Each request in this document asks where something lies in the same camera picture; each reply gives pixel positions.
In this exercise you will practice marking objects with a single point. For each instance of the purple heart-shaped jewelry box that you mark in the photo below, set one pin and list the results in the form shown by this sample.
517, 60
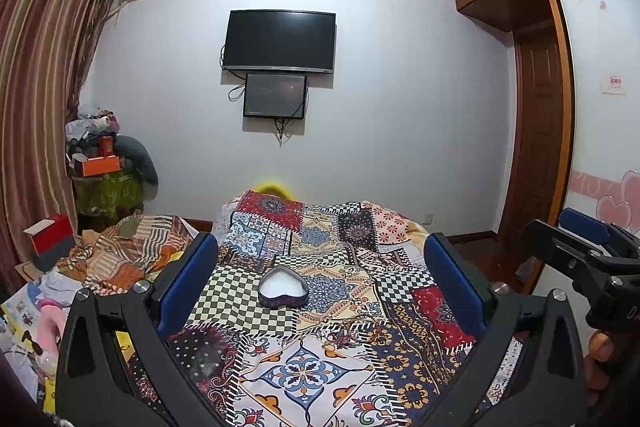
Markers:
282, 288

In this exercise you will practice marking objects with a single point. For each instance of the large black wall television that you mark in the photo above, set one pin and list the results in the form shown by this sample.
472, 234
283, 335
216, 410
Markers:
280, 40

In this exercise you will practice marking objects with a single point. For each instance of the green patterned storage box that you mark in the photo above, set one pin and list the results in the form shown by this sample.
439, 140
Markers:
104, 196

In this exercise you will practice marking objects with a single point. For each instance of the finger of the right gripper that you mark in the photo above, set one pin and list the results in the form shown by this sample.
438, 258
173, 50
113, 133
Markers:
563, 251
594, 230

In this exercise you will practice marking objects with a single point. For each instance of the patchwork patterned bedspread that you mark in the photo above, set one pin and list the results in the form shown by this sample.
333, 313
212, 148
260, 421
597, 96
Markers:
376, 344

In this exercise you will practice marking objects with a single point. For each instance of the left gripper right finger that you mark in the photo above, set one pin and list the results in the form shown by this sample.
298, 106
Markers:
547, 385

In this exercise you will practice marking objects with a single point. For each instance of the right hand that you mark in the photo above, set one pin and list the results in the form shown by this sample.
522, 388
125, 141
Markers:
601, 350

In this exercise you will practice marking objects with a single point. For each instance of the red gift box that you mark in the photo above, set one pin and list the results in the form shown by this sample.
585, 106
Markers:
48, 232

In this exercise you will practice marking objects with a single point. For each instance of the small black wall monitor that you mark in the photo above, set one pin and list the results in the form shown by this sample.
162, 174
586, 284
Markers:
275, 96

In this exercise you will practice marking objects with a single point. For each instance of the orange shoe box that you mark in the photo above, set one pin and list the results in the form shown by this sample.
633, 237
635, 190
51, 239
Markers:
97, 166

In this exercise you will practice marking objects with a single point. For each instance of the striped brown curtain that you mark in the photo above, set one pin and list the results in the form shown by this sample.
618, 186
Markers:
46, 50

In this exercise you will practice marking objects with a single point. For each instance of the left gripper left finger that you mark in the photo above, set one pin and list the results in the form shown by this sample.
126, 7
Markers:
93, 384

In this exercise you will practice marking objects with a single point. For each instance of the pink plush toy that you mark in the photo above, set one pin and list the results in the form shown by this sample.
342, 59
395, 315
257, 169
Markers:
49, 333

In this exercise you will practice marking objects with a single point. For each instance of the striped orange brown blanket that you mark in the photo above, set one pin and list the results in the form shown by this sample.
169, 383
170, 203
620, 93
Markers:
137, 248

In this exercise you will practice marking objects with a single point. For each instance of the brown wooden door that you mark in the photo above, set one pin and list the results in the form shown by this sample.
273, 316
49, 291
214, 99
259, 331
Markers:
538, 133

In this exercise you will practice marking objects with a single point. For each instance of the yellow round object behind bed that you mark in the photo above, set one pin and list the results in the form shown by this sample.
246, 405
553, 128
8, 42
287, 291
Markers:
274, 189

